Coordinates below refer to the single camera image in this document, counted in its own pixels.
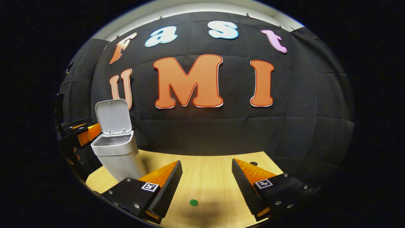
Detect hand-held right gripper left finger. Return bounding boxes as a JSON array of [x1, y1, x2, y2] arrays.
[[101, 160, 183, 225]]

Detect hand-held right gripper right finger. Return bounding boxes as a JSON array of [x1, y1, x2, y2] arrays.
[[232, 158, 324, 223]]

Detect white desktop garbage bin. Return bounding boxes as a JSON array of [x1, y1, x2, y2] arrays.
[[91, 99, 148, 183]]

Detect wooden desktop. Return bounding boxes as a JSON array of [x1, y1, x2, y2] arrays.
[[85, 149, 284, 228]]

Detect black backdrop cloth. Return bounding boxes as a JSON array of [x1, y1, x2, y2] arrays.
[[58, 12, 355, 182]]

